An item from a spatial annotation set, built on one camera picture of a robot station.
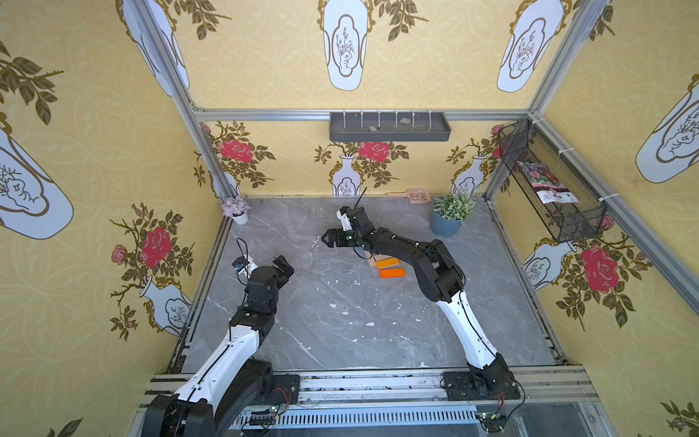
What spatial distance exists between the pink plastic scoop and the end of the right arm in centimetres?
36

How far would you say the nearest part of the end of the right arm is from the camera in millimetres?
825

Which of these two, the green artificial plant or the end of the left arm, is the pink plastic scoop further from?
the end of the left arm

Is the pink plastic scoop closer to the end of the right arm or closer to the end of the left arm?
the end of the right arm

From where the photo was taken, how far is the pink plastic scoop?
1.23 metres
